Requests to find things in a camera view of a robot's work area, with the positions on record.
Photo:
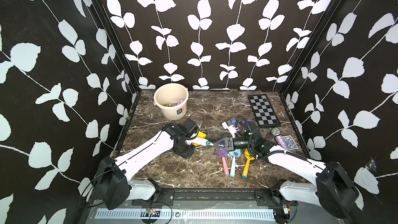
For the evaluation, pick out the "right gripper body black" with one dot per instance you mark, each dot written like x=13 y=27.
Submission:
x=240 y=143

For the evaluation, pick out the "purple square trowel front row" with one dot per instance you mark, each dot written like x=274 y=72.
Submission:
x=222 y=154

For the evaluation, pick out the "white perforated cable tray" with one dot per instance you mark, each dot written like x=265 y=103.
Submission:
x=177 y=214

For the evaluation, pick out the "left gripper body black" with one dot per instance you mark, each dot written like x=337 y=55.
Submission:
x=185 y=150

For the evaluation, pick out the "yellow square trowel wooden handle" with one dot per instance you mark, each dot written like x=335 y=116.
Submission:
x=200 y=140

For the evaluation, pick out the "black white checkerboard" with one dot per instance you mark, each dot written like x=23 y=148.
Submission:
x=263 y=111

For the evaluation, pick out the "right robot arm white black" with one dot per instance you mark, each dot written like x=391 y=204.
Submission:
x=328 y=186

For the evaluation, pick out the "black front rail base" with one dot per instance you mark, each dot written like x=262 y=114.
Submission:
x=262 y=196

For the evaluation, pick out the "playing card deck box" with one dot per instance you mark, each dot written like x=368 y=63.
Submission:
x=289 y=143

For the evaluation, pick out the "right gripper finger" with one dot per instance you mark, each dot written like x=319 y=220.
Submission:
x=223 y=147
x=224 y=141

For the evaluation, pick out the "purple square trowel pink handle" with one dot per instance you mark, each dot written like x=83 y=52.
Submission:
x=231 y=121

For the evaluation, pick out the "purple pointed trowel pink handle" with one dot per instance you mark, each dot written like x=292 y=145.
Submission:
x=177 y=103

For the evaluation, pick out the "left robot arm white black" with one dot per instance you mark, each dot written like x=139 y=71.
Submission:
x=114 y=180

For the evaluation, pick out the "cream plastic bucket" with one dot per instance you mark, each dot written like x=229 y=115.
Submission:
x=171 y=93

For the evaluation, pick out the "green white scrub brush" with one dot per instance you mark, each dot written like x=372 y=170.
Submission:
x=208 y=143

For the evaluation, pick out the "light blue trowel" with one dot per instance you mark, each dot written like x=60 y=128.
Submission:
x=234 y=154

